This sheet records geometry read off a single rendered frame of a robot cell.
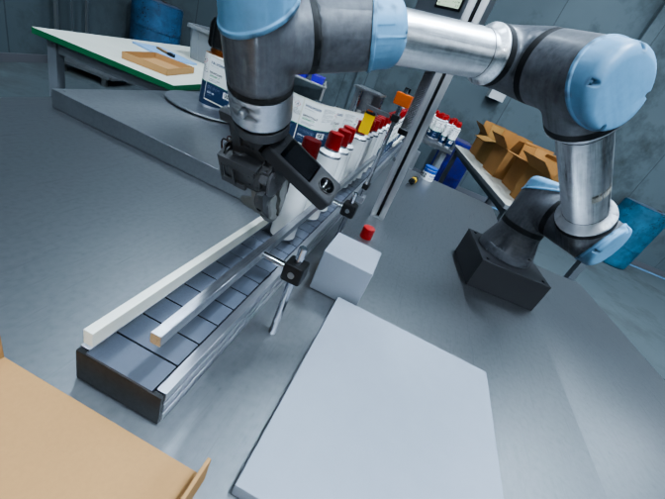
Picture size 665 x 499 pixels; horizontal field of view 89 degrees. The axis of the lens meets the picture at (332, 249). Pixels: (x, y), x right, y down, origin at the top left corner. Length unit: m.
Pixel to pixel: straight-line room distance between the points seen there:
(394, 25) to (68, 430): 0.52
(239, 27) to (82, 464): 0.43
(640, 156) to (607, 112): 6.30
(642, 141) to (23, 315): 6.87
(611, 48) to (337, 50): 0.38
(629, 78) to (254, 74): 0.50
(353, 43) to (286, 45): 0.07
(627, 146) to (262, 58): 6.58
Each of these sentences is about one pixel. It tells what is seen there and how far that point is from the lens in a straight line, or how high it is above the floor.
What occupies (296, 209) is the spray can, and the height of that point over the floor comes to 0.96.
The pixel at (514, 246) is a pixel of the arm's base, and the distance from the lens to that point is 1.03.
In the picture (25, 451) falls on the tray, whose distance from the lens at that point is 0.46.
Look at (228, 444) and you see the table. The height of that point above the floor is 0.83.
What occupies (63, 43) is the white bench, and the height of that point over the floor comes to 0.79.
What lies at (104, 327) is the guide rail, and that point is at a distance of 0.43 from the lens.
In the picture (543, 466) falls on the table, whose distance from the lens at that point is 0.68.
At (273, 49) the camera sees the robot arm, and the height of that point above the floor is 1.21.
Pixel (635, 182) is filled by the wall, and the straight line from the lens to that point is 7.06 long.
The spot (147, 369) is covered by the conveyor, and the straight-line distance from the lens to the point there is 0.44.
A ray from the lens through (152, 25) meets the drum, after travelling 5.66.
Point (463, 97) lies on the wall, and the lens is 5.88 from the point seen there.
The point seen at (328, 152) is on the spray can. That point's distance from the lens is 0.75.
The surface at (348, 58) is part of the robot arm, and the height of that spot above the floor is 1.22.
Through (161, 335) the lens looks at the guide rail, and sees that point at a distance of 0.36.
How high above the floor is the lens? 1.23
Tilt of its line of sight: 29 degrees down
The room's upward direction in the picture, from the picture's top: 23 degrees clockwise
